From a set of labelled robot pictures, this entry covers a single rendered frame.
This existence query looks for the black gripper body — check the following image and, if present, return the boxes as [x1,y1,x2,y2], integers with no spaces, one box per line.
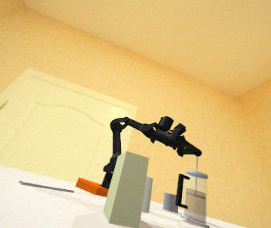
[162,128,184,157]

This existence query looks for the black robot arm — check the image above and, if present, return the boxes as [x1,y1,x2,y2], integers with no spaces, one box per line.
[99,116,187,190]

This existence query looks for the glass french press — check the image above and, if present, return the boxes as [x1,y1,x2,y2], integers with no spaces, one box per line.
[175,149,209,228]

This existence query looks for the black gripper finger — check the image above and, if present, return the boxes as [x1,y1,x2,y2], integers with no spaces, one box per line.
[181,150,194,155]
[177,135,199,152]

